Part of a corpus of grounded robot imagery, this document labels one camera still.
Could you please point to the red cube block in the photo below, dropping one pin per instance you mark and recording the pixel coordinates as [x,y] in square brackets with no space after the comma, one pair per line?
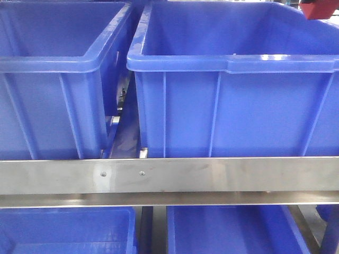
[318,9]

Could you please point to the upper shelf blue bin right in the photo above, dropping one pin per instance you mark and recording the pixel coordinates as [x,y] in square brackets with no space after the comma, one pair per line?
[235,79]

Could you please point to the shelf blue bin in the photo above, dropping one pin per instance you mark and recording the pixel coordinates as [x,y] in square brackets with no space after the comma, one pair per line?
[60,67]
[235,79]

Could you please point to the upper shelf blue bin left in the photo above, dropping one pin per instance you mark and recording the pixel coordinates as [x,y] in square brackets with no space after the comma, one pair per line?
[60,67]

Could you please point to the steel shelf crossbeam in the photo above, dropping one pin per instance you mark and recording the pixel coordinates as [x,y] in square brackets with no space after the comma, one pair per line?
[169,181]

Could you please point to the blue bin front right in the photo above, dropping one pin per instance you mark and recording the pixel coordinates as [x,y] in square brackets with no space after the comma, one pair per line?
[233,229]

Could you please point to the blue bin front left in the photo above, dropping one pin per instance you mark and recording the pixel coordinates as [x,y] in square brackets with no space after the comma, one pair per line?
[68,230]

